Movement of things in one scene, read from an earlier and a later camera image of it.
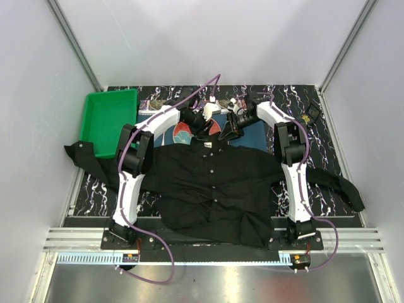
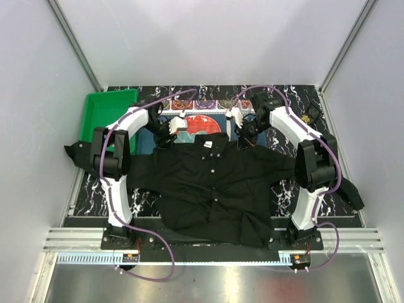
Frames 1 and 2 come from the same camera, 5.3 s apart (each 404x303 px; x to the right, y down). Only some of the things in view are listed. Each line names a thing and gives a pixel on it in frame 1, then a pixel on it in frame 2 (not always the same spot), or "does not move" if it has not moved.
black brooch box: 313,112 does not move
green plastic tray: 105,115 does not move
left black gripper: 201,133 → 165,141
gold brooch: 305,118 does not move
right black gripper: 228,133 → 242,143
